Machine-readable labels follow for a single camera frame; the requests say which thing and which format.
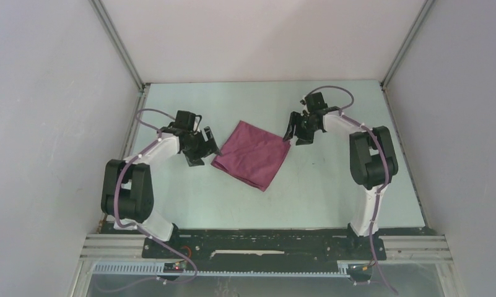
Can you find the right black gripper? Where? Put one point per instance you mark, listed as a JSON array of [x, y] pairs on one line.
[[304, 139]]

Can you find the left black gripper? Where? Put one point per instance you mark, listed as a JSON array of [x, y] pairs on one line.
[[194, 159]]

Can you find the maroon satin cloth napkin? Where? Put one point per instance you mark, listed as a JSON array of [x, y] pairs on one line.
[[252, 155]]

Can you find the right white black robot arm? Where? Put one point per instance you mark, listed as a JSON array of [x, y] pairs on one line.
[[372, 157]]

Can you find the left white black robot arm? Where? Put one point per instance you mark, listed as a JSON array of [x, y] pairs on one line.
[[128, 192]]

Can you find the left aluminium corner post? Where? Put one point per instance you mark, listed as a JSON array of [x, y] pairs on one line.
[[117, 42]]

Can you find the aluminium corner post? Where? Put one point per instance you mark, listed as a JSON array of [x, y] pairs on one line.
[[413, 31], [117, 42]]

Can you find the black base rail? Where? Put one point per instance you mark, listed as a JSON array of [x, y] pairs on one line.
[[267, 250]]

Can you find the white cable duct strip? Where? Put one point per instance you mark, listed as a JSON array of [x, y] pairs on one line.
[[169, 269]]

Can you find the right aluminium corner post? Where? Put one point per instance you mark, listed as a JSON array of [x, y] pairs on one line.
[[413, 31]]

